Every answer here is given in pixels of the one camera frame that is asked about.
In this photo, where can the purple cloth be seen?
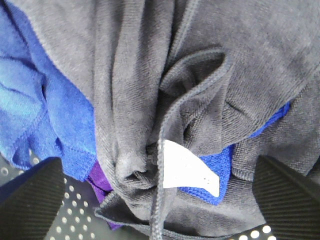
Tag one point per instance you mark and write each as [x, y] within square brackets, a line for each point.
[99, 182]

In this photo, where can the blue towel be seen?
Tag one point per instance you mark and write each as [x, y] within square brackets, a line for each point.
[46, 82]

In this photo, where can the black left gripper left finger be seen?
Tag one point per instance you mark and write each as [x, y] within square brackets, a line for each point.
[30, 202]

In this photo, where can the dark grey towel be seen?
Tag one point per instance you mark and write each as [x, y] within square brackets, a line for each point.
[187, 94]

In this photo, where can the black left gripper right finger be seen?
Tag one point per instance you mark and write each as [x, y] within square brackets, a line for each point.
[288, 200]

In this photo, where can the grey perforated laundry basket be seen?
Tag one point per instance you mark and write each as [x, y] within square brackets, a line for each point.
[76, 220]

